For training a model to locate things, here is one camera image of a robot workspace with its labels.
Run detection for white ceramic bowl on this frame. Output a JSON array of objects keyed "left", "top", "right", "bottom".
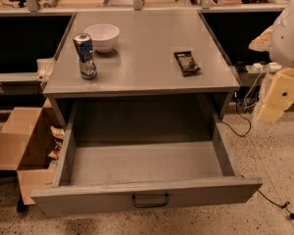
[{"left": 84, "top": 23, "right": 120, "bottom": 53}]

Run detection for black floor cable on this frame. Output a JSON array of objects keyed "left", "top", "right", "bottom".
[{"left": 257, "top": 189, "right": 294, "bottom": 221}]

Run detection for white power strip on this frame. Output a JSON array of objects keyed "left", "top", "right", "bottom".
[{"left": 252, "top": 62, "right": 281, "bottom": 72}]

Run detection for open grey top drawer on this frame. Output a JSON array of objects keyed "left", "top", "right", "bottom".
[{"left": 32, "top": 97, "right": 262, "bottom": 215}]

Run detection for crushed blue silver can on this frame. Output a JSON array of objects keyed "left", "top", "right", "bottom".
[{"left": 73, "top": 33, "right": 97, "bottom": 79}]

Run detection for snack packets in box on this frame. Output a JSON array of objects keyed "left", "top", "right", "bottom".
[{"left": 48, "top": 126, "right": 65, "bottom": 160}]

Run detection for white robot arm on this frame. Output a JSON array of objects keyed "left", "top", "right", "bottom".
[{"left": 249, "top": 0, "right": 294, "bottom": 124}]

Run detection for open cardboard box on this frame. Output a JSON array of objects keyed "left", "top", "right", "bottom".
[{"left": 0, "top": 100, "right": 60, "bottom": 205}]

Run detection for grey cabinet with top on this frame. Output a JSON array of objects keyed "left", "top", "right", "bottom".
[{"left": 44, "top": 9, "right": 239, "bottom": 124}]

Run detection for black drawer handle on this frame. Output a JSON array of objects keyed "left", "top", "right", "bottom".
[{"left": 131, "top": 194, "right": 170, "bottom": 209}]

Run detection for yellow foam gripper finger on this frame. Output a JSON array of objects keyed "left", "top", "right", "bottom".
[
  {"left": 257, "top": 68, "right": 294, "bottom": 124},
  {"left": 249, "top": 26, "right": 272, "bottom": 52}
]

